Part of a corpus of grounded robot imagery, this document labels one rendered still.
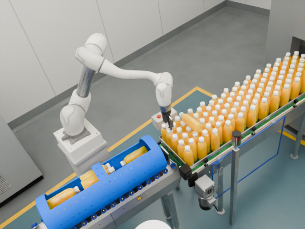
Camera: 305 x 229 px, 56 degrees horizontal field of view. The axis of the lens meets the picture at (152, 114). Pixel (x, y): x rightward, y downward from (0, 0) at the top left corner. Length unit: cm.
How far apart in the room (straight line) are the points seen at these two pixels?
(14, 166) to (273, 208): 275
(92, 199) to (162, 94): 82
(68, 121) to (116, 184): 65
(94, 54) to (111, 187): 87
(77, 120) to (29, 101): 245
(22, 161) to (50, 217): 167
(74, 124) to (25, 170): 147
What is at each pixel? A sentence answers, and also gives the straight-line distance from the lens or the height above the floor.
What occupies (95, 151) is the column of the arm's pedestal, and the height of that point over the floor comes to 97.
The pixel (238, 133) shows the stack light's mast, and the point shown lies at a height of 126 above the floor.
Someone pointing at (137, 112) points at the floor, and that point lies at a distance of 420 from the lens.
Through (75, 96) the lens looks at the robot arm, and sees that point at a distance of 238.
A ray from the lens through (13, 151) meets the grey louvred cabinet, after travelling 345.
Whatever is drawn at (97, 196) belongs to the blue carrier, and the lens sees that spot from 196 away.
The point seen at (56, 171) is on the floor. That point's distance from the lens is 386.
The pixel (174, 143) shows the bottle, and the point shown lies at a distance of 222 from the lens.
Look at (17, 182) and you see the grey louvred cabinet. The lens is 371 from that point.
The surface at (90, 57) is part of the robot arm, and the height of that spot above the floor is 184.
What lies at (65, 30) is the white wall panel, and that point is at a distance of 455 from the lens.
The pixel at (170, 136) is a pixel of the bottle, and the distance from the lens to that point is 226.
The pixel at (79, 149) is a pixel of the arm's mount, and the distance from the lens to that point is 239.
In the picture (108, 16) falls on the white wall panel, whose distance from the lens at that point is 485.
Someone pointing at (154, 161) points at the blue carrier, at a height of 116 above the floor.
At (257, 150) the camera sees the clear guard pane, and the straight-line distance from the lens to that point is 261.
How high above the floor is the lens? 272
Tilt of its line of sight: 42 degrees down
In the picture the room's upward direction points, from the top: 12 degrees counter-clockwise
